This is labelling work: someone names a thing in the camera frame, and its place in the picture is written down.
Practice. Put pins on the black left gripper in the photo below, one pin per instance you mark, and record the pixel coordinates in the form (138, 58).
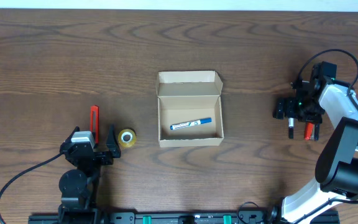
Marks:
(96, 156)

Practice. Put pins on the black mounting rail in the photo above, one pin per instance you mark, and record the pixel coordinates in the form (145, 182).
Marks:
(245, 216)

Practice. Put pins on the red utility knife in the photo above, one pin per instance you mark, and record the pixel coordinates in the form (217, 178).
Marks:
(94, 122)

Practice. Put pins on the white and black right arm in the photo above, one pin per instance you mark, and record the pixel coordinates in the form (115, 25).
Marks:
(335, 178)

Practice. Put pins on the red and black stapler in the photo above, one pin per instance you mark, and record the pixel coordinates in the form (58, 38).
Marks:
(311, 131)

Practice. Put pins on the blue whiteboard marker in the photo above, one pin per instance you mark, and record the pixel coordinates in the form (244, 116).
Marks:
(190, 123)

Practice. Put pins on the yellow tape roll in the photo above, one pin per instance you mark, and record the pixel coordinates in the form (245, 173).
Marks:
(127, 138)

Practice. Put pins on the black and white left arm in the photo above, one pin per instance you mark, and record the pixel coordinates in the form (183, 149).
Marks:
(79, 186)

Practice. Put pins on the black whiteboard marker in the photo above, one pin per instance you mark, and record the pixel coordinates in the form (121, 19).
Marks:
(290, 128)

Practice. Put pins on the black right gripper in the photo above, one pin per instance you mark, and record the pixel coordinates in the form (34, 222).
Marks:
(301, 115)

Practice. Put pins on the open cardboard box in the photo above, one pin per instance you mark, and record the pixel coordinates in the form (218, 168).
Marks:
(185, 96)

